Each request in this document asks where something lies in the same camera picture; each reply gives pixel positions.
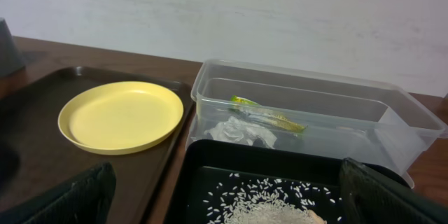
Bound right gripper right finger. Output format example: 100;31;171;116
339;158;447;224

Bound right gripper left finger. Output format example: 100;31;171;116
1;162;116;224

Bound yellow round plate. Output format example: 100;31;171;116
57;81;185;155

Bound rice and food scraps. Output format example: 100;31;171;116
199;172;342;224

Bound white paper napkin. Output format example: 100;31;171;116
204;116;277;149

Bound green snack wrapper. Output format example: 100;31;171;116
230;95;307;134

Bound grey plastic dishwasher rack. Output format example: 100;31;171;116
0;17;25;77

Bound dark brown serving tray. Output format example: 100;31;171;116
1;66;193;223

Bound clear plastic bin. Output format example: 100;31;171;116
188;59;447;181

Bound black rectangular tray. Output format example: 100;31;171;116
163;139;410;224

